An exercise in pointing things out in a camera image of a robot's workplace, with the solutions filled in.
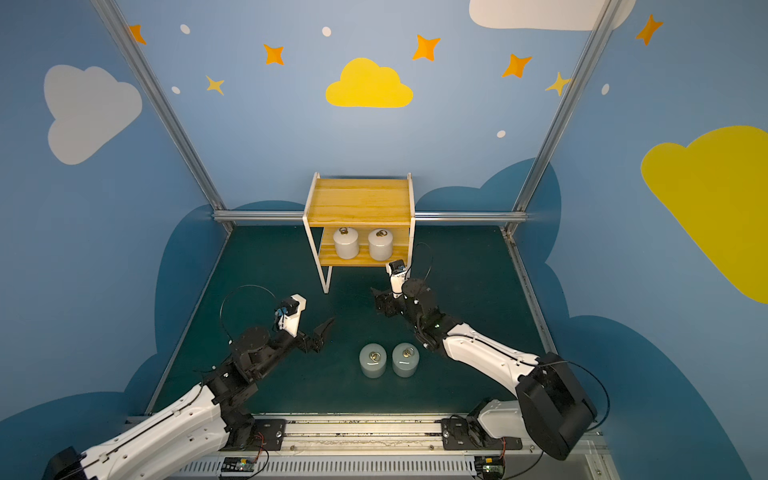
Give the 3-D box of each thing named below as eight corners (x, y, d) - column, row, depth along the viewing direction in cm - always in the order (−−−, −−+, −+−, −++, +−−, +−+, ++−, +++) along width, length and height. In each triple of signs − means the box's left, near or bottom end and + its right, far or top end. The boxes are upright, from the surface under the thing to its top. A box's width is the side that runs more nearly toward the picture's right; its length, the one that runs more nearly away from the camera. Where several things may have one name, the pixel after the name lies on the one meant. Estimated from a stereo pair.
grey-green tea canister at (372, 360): (360, 378, 85) (358, 368, 78) (361, 354, 89) (360, 342, 83) (386, 378, 85) (386, 368, 78) (386, 354, 90) (386, 343, 83)
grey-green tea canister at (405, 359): (392, 377, 86) (393, 367, 79) (392, 354, 91) (393, 342, 84) (417, 377, 86) (420, 367, 79) (415, 354, 91) (418, 342, 84)
